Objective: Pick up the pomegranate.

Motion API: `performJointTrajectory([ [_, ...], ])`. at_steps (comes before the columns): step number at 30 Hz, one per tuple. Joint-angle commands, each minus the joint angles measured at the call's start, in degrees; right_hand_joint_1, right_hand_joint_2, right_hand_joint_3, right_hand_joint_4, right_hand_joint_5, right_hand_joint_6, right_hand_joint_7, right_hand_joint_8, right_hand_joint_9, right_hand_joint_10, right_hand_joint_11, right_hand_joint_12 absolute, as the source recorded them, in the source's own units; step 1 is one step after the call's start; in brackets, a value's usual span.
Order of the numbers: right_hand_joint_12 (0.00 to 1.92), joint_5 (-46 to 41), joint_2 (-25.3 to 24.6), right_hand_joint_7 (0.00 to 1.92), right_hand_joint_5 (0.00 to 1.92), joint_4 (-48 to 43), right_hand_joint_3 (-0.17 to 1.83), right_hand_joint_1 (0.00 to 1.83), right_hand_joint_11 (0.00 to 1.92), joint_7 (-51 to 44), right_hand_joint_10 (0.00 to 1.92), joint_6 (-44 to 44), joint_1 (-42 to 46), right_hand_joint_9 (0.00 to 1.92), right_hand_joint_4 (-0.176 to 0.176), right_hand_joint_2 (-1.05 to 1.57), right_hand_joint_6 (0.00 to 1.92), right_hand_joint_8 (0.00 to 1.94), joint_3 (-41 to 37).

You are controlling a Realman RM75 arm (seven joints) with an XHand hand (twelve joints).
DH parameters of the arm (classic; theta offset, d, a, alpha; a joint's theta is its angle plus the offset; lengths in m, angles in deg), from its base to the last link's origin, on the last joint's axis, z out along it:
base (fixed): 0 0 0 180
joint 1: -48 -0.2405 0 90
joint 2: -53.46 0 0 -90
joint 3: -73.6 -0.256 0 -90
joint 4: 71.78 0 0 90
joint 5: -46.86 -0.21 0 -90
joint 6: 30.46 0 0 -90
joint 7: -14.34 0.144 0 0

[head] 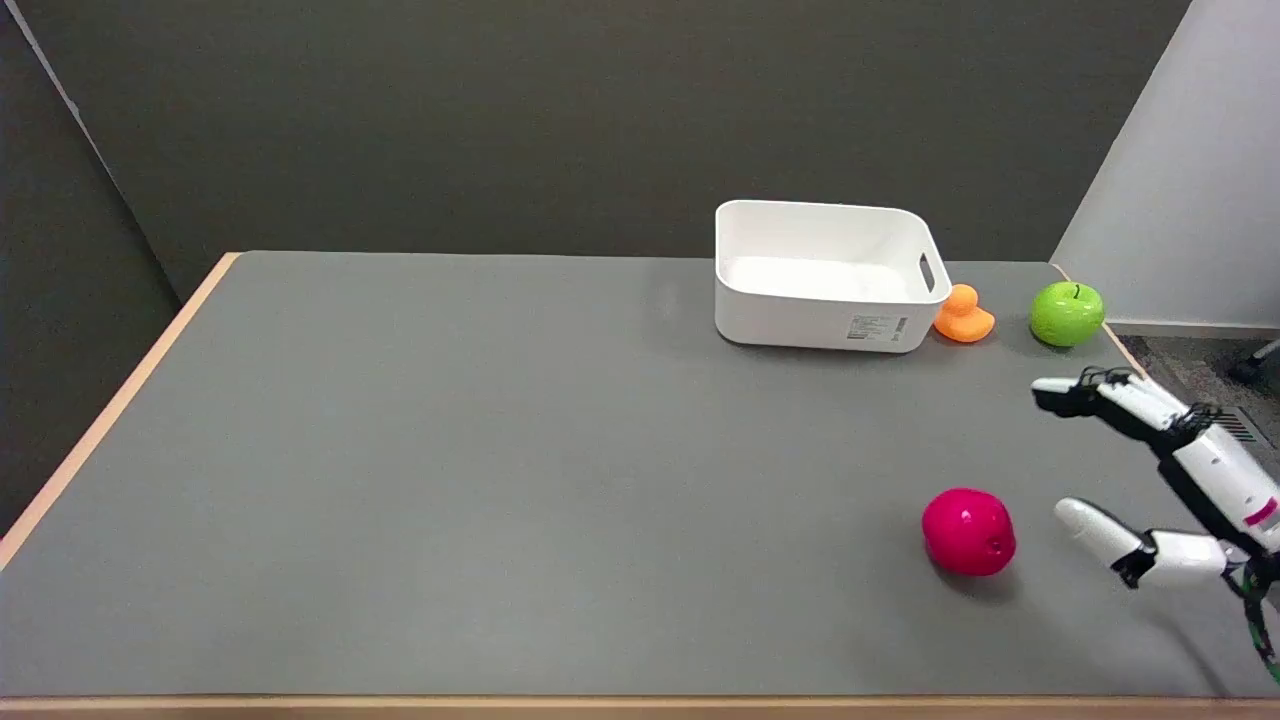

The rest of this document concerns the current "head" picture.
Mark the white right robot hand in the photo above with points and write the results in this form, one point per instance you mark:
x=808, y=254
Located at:
x=1210, y=470

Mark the black caster foot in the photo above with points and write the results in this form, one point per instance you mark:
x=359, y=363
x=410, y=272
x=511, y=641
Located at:
x=1255, y=363

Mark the green apple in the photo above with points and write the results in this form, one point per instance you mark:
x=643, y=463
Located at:
x=1067, y=314

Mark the pink toy apple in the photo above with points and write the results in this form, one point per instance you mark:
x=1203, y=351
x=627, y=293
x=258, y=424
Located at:
x=968, y=531

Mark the orange rubber duck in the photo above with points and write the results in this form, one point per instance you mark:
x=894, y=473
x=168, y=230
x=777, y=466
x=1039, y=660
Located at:
x=963, y=317

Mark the white plastic storage bin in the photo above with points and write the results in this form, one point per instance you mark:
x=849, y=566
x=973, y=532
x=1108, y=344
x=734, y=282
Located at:
x=820, y=280

